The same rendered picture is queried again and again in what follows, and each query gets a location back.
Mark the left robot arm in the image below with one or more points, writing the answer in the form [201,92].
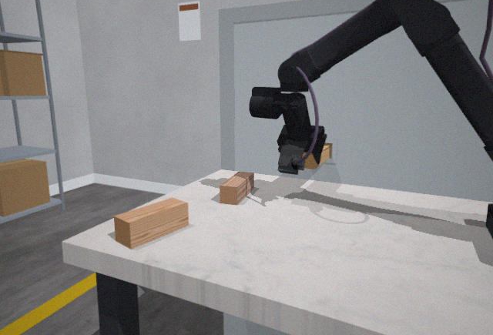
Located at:
[434,33]

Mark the grey panel wall with slot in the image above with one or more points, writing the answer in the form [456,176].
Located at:
[397,126]

